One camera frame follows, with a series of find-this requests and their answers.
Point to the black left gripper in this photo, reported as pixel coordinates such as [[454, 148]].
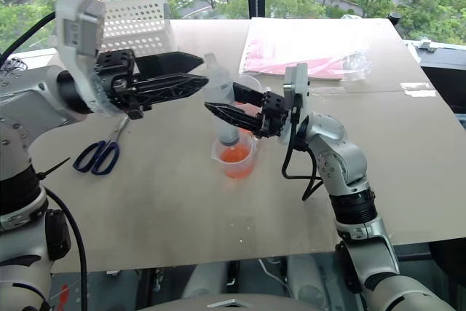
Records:
[[116, 70]]

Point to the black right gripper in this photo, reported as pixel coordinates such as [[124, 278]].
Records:
[[273, 114]]

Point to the clear plastic syringe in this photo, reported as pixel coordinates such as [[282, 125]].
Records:
[[218, 83]]

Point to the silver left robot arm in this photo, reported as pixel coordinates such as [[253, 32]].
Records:
[[22, 107]]

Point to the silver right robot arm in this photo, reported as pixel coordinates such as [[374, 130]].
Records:
[[349, 165]]

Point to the clear measuring cup, red liquid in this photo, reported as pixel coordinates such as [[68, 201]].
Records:
[[236, 165], [249, 81]]

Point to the white perforated plastic basket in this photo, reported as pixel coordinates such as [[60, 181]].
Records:
[[134, 27]]

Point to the clear bag with red contents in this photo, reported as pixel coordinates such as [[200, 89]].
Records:
[[291, 56]]

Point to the black zip tie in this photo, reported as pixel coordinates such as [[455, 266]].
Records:
[[54, 169]]

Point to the black round knob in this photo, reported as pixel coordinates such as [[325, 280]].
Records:
[[394, 17]]

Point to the grey rounded robot leg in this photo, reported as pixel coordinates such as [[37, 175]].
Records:
[[306, 278], [207, 280]]

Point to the grey robot torso top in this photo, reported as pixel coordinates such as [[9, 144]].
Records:
[[255, 303]]

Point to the dark window sill ledge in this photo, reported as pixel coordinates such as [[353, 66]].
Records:
[[444, 78]]

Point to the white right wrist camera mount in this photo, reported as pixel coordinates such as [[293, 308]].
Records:
[[296, 78]]

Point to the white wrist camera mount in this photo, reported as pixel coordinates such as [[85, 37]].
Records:
[[296, 78], [78, 30]]

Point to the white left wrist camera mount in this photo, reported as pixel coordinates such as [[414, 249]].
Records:
[[78, 30]]

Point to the metal window bracket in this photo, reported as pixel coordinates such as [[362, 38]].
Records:
[[426, 45]]

